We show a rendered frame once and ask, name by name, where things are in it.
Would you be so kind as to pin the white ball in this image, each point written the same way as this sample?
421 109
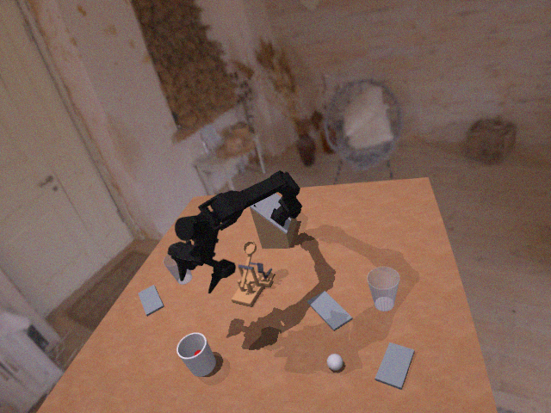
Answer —
335 362

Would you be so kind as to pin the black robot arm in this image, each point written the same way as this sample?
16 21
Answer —
227 208

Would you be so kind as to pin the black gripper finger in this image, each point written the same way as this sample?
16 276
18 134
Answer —
215 280
182 271

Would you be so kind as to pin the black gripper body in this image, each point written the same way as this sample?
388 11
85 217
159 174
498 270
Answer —
222 268

